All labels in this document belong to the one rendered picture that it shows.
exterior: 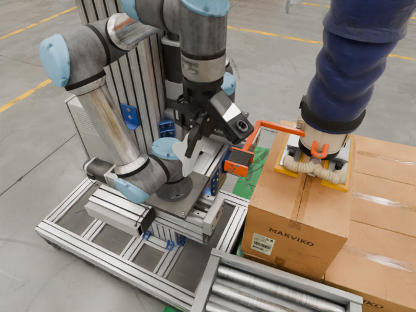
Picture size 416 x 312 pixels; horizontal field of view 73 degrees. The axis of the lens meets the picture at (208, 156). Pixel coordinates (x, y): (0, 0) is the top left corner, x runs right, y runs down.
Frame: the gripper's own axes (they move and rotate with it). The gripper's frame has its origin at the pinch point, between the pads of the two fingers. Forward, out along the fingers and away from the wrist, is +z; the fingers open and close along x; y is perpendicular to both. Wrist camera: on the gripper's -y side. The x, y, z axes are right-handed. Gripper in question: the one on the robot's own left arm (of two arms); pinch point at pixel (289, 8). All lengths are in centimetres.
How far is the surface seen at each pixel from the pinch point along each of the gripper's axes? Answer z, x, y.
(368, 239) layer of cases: 98, -28, 69
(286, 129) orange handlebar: 33, -39, 15
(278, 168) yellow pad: 45, -50, 17
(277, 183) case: 58, -47, 17
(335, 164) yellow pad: 43, -40, 37
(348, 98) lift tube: 11, -43, 32
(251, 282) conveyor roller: 98, -77, 20
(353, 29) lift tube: -10, -44, 26
